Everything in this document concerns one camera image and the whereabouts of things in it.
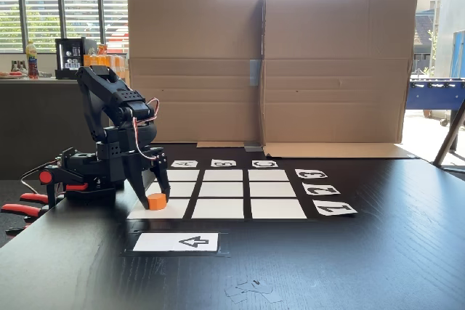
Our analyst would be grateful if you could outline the orange-handled spring clamp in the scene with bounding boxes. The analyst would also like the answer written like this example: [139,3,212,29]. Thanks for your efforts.
[0,192,50,221]

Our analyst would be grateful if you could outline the red white servo cable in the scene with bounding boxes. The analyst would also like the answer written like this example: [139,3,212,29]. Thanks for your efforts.
[132,97,161,160]

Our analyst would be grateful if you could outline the dark small clamp handle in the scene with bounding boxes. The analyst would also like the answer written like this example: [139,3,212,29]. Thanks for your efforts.
[5,225,32,237]

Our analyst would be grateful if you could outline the white nine-square paper grid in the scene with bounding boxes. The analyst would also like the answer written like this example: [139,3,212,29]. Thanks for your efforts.
[126,168,309,221]

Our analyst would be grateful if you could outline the grey tape strip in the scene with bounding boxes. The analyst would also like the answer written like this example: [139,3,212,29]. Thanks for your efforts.
[248,59,262,87]

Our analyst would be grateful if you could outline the yellow-label drink bottle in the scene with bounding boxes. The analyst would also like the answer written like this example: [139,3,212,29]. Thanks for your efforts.
[25,40,39,80]

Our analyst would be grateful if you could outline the orange carton pack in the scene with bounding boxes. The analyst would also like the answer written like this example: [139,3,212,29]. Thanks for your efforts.
[83,54,126,81]

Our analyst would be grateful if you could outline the black mini fridge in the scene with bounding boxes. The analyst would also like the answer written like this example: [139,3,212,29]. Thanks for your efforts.
[54,37,97,81]

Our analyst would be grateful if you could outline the round orange token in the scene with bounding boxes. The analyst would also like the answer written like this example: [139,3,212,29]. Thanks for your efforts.
[147,192,168,211]

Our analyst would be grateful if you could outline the white arrow paper sheet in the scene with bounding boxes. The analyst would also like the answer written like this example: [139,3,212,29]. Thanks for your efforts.
[132,232,219,253]

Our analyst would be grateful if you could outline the number 1 paper sheet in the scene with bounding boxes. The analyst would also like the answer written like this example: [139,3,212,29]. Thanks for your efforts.
[312,200,358,217]

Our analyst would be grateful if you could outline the number 3 paper sheet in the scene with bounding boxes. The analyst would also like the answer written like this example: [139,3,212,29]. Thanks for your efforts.
[294,168,328,180]

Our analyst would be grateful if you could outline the number 2 paper sheet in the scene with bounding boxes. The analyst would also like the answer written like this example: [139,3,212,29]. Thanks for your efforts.
[302,183,341,196]

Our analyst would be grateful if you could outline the brown cardboard panel with flap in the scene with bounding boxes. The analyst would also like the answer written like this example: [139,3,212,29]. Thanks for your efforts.
[262,0,419,160]

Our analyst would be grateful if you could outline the thin base power cable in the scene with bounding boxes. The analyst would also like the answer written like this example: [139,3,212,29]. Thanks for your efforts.
[20,160,61,195]

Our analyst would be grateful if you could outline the slanted metal table leg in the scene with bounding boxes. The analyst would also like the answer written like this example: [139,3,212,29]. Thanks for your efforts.
[432,99,465,168]

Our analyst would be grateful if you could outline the clear tape scraps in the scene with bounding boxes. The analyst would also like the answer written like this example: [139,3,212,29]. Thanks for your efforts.
[224,280,284,304]

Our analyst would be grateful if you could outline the blue foosball table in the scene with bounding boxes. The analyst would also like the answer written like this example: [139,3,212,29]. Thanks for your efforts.
[405,77,465,128]

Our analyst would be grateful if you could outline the dark counter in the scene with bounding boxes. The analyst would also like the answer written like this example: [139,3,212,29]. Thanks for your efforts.
[0,77,128,180]

